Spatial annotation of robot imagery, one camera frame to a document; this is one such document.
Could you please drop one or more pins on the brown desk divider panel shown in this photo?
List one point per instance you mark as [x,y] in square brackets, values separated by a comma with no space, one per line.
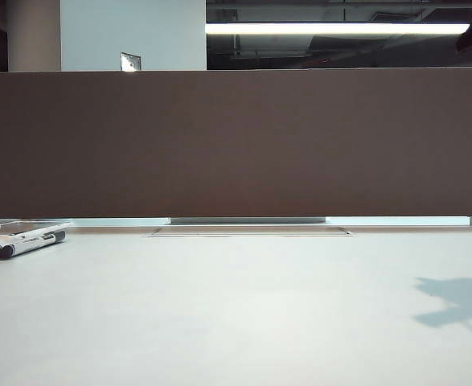
[235,140]

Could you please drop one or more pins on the silver wall plate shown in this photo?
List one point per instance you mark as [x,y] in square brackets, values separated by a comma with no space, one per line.
[130,62]

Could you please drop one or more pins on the beige round column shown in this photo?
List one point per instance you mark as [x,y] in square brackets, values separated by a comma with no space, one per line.
[34,36]

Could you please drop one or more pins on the black capped white marker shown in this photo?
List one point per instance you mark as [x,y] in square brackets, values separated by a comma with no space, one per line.
[34,243]

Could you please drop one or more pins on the clear plastic packaging box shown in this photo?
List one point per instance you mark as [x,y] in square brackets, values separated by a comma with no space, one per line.
[18,226]

